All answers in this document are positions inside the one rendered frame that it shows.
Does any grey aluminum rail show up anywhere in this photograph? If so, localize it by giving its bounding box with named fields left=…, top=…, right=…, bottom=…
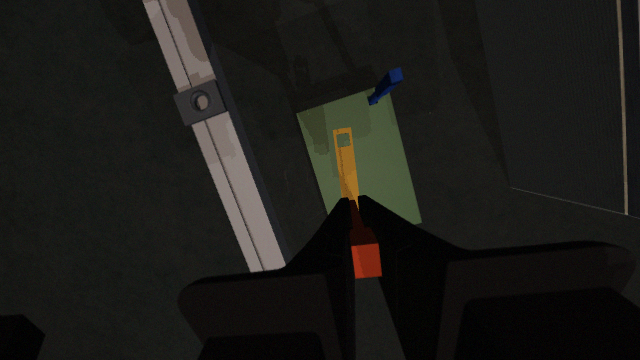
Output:
left=142, top=0, right=292, bottom=272

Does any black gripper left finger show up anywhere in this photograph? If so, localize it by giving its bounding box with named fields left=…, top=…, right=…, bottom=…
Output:
left=177, top=197, right=356, bottom=360

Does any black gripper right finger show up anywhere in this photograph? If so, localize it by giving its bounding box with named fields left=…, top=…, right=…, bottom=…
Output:
left=358, top=195, right=636, bottom=360

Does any dark blue pin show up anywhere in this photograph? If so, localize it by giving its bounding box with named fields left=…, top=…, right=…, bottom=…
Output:
left=368, top=68, right=404, bottom=106

